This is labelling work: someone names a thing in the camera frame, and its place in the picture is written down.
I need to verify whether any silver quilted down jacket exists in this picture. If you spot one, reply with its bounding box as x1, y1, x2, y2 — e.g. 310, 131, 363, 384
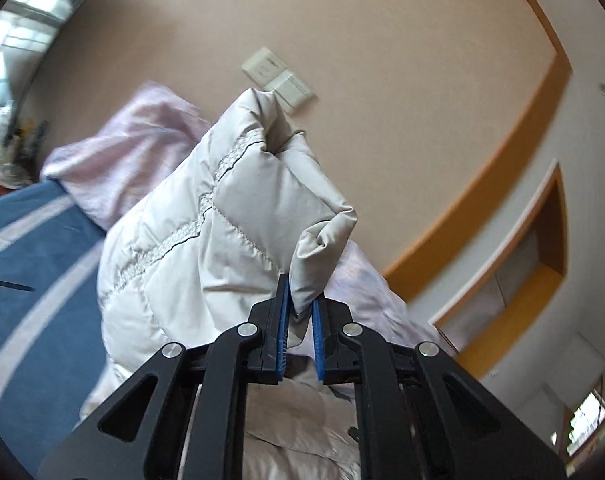
82, 89, 357, 414

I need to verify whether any blue white striped bedsheet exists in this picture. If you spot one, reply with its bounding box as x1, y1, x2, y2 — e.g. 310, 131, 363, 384
0, 181, 105, 474

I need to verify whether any pink floral duvet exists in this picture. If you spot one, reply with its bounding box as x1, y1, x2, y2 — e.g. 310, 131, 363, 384
41, 84, 437, 346

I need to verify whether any wooden framed wall niche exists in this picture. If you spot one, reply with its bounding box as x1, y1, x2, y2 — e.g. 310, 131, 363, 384
381, 0, 574, 380

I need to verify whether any white wall switch plate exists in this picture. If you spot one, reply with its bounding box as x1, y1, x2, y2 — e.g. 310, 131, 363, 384
266, 70, 316, 115

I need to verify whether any white wall socket plate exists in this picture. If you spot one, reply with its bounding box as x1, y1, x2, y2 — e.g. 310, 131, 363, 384
240, 47, 287, 88

